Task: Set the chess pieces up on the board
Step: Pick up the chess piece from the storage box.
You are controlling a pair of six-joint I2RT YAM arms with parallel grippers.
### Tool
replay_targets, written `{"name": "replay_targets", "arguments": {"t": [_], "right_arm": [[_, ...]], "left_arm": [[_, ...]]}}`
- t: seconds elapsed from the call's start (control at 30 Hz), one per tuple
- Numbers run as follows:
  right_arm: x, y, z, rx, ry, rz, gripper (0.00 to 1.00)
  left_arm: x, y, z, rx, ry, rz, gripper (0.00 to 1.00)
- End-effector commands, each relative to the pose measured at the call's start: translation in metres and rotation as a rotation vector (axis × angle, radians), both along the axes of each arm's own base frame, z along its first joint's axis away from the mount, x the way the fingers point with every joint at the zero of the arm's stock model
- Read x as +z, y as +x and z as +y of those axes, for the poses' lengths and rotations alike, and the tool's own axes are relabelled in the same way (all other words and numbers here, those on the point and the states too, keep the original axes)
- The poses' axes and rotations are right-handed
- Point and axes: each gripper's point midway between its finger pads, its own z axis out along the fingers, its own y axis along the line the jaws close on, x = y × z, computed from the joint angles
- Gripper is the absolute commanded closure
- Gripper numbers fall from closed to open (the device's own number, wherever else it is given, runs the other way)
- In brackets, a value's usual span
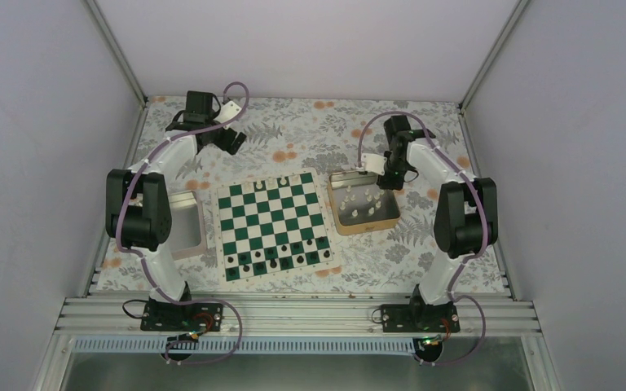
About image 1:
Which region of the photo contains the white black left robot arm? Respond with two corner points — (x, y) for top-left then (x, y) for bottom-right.
(105, 91), (249, 330)

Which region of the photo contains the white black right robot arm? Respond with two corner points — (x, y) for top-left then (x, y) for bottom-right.
(377, 111), (498, 332)

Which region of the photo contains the green white chess board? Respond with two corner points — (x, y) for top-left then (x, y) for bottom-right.
(211, 169), (341, 286)

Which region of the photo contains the gold rimmed metal tin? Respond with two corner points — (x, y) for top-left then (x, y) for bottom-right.
(328, 171), (400, 236)

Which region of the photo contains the floral patterned table mat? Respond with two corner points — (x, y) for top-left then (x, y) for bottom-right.
(95, 95), (509, 295)

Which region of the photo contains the pink rimmed metal tin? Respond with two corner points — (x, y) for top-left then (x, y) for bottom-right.
(167, 191), (207, 261)

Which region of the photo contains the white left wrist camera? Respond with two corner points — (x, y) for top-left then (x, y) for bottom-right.
(214, 100), (242, 124)

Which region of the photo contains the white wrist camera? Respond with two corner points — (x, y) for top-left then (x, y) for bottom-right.
(359, 153), (386, 176)
(214, 100), (242, 124)

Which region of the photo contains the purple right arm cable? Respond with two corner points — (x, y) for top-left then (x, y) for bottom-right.
(357, 112), (488, 367)

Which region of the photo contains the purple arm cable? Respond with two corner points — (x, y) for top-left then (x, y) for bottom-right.
(357, 112), (488, 367)
(114, 81), (250, 367)

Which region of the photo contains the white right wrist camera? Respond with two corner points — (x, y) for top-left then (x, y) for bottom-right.
(359, 153), (386, 176)

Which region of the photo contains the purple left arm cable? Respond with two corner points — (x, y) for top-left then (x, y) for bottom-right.
(114, 81), (250, 367)

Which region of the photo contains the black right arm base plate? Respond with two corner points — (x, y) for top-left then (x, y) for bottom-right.
(380, 302), (461, 333)

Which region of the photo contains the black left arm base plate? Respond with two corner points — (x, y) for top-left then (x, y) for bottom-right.
(140, 301), (223, 332)

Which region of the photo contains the aluminium frame rail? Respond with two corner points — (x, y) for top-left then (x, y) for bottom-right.
(55, 293), (541, 336)

